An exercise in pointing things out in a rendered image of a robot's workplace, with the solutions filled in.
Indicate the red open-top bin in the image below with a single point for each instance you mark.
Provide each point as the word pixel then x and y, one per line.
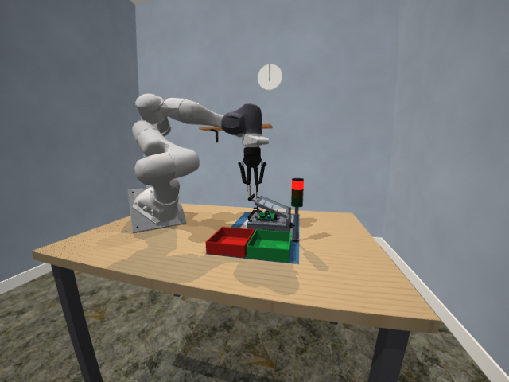
pixel 236 240

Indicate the green bin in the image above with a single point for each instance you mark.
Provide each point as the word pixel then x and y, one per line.
pixel 274 240

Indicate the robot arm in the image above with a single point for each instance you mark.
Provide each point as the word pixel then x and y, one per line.
pixel 169 161

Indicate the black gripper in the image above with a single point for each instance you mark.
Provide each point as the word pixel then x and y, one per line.
pixel 252 158

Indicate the green circuit board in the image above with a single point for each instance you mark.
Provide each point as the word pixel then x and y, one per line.
pixel 266 215

